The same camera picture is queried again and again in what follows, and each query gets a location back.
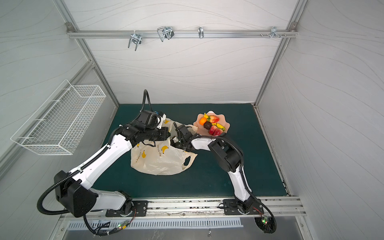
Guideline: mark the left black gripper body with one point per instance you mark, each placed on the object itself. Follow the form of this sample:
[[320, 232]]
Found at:
[[155, 134]]

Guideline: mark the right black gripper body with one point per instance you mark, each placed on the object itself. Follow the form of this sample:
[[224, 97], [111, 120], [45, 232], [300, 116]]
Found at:
[[177, 135]]

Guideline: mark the cream banana-print plastic bag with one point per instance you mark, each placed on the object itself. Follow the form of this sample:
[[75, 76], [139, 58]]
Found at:
[[161, 158]]

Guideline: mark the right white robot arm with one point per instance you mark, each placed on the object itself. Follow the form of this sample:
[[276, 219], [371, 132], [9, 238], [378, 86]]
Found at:
[[229, 157]]

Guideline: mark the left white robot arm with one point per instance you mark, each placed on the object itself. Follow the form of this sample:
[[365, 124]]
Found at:
[[75, 191]]

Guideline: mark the orange toy fruit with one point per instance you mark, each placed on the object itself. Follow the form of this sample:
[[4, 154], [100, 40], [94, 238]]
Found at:
[[202, 121]]

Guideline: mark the dark brown toy fruit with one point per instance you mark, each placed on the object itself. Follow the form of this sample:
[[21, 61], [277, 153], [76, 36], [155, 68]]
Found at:
[[207, 125]]

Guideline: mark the red strawberry toy upper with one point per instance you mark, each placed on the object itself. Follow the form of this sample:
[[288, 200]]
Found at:
[[213, 119]]

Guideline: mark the small yellow-green toy banana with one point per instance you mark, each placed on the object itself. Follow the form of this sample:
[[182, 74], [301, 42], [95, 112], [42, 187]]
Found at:
[[220, 126]]

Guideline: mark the white ventilation grille strip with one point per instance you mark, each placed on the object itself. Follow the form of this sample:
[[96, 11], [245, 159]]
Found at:
[[149, 224]]

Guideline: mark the metal u-bolt clamp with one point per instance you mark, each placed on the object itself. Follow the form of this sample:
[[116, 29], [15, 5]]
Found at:
[[165, 33], [135, 40]]

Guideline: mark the black round fan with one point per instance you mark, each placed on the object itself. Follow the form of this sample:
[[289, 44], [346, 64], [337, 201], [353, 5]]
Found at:
[[266, 224]]

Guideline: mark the aluminium top crossbar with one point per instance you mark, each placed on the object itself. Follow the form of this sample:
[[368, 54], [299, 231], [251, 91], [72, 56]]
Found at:
[[179, 34]]

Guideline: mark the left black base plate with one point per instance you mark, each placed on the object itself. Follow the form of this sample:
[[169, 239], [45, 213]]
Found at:
[[139, 207]]

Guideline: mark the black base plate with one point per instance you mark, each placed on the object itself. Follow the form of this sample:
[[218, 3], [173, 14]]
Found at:
[[139, 207], [236, 207]]

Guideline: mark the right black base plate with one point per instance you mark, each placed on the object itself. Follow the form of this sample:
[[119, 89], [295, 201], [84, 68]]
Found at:
[[236, 207]]

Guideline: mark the white wire basket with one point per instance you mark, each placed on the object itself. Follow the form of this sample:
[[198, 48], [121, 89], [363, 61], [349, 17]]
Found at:
[[58, 125]]

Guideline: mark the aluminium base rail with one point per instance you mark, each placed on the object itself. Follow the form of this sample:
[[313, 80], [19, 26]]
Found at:
[[208, 207]]

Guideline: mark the metal bracket with bolts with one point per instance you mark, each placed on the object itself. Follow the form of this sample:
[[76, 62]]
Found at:
[[273, 34]]

